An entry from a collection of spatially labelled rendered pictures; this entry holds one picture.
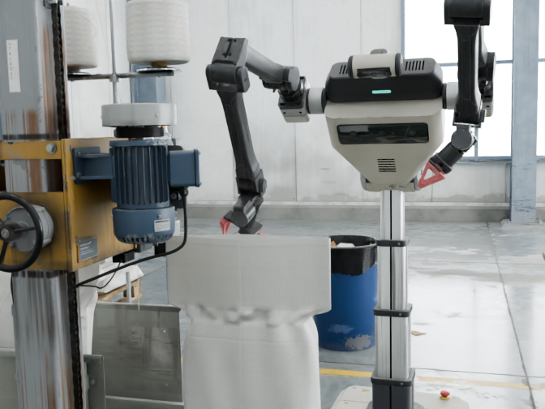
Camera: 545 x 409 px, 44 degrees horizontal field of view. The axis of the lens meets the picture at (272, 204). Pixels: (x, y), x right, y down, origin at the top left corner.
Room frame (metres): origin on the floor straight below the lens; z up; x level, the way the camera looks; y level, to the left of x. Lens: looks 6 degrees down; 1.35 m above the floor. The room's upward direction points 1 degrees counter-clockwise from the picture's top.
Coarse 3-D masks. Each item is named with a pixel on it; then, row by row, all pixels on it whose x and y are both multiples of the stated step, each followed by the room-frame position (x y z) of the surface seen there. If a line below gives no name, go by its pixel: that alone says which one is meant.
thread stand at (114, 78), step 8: (112, 0) 1.82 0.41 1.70; (112, 8) 1.82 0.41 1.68; (112, 16) 1.81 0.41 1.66; (112, 24) 1.81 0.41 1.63; (112, 32) 1.81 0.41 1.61; (112, 40) 1.81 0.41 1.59; (112, 48) 1.81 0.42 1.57; (112, 56) 1.81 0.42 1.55; (112, 64) 1.82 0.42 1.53; (72, 72) 1.81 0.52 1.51; (80, 72) 1.82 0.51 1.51; (128, 72) 1.81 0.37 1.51; (136, 72) 1.80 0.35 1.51; (144, 72) 1.79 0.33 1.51; (152, 72) 1.79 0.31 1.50; (160, 72) 1.78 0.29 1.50; (168, 72) 1.77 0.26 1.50; (176, 72) 1.83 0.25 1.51; (72, 80) 1.85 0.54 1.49; (112, 80) 1.81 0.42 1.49
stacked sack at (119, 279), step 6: (120, 270) 5.26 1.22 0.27; (126, 270) 5.27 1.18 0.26; (132, 270) 5.33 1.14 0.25; (138, 270) 5.40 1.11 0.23; (108, 276) 5.05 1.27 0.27; (114, 276) 5.09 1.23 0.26; (120, 276) 5.14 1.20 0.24; (132, 276) 5.31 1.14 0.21; (102, 282) 4.94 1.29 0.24; (114, 282) 5.04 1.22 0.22; (120, 282) 5.12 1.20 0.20; (126, 282) 5.22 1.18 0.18; (102, 288) 4.92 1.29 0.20; (108, 288) 4.95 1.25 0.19; (114, 288) 5.06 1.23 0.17
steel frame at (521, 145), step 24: (528, 0) 8.79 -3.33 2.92; (528, 24) 8.79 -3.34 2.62; (528, 48) 8.79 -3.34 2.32; (528, 72) 8.79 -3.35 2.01; (144, 96) 10.50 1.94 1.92; (528, 96) 8.79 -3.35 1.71; (0, 120) 7.42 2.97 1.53; (528, 120) 8.78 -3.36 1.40; (528, 144) 8.78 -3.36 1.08; (528, 168) 8.78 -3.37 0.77; (528, 192) 8.78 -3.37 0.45; (528, 216) 8.78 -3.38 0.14
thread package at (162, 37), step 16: (144, 0) 1.71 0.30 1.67; (160, 0) 1.71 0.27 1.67; (176, 0) 1.73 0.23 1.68; (128, 16) 1.74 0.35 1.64; (144, 16) 1.71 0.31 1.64; (160, 16) 1.71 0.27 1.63; (176, 16) 1.73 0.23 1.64; (128, 32) 1.74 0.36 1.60; (144, 32) 1.71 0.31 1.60; (160, 32) 1.71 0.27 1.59; (176, 32) 1.73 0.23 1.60; (128, 48) 1.74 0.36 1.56; (144, 48) 1.71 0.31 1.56; (160, 48) 1.71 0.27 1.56; (176, 48) 1.73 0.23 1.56; (144, 64) 1.83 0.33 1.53; (160, 64) 1.77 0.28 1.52; (176, 64) 1.84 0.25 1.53
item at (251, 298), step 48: (192, 240) 1.90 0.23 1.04; (240, 240) 1.83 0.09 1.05; (288, 240) 1.83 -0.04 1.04; (192, 288) 1.91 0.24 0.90; (240, 288) 1.83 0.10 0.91; (288, 288) 1.83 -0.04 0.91; (192, 336) 1.87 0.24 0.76; (240, 336) 1.82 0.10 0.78; (288, 336) 1.80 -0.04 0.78; (192, 384) 1.87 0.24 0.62; (240, 384) 1.81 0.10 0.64; (288, 384) 1.79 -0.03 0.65
